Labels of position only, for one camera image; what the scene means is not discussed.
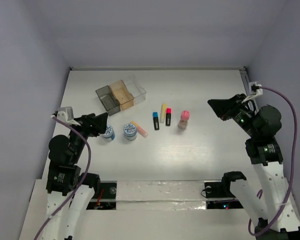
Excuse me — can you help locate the white foam front board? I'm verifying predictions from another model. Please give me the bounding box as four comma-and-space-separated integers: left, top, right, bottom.
20, 179, 251, 240

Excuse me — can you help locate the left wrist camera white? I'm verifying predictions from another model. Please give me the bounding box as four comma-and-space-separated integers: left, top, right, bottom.
50, 106, 81, 126

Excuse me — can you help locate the clear plastic bin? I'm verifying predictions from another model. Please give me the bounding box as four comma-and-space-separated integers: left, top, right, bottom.
123, 75, 147, 105

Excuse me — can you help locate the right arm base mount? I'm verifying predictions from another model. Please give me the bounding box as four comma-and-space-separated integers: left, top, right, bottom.
200, 181, 243, 210

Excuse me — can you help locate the silver tape strip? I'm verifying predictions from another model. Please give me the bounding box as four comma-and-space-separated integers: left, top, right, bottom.
115, 180, 206, 211

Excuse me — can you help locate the pink cap black highlighter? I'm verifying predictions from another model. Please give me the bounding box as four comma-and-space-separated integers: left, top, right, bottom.
165, 108, 172, 126

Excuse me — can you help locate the yellow pastel highlighter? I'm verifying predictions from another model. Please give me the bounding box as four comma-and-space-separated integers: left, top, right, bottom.
159, 103, 167, 124

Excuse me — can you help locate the orange pastel highlighter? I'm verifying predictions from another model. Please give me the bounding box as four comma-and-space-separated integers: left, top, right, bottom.
130, 121, 149, 138

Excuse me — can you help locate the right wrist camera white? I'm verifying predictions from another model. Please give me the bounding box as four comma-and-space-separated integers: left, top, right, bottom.
242, 81, 263, 103

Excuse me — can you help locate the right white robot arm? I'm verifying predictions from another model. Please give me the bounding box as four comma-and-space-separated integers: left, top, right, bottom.
207, 94, 300, 240

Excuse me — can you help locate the grey translucent bin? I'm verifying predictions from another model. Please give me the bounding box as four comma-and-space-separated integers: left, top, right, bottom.
95, 85, 121, 116

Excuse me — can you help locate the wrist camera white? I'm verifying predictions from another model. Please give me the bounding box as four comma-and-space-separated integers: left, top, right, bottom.
242, 81, 263, 103
50, 106, 81, 126

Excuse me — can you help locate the aluminium rail right edge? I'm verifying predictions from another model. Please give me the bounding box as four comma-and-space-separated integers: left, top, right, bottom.
239, 67, 251, 96

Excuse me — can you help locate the blue white slime jar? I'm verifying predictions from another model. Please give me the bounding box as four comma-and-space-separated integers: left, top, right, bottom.
101, 124, 116, 142

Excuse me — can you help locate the blue cap black highlighter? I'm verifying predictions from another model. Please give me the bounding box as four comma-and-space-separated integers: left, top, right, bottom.
152, 112, 160, 131

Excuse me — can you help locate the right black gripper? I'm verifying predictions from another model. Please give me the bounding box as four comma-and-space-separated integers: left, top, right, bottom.
207, 93, 260, 137

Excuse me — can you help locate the amber translucent bin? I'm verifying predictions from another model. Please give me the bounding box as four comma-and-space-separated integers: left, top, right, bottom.
109, 80, 134, 111

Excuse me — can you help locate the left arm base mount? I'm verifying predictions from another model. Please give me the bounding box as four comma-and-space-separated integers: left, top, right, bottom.
86, 181, 117, 210

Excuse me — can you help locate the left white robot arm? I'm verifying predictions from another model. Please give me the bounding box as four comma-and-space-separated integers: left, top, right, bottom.
34, 107, 108, 240

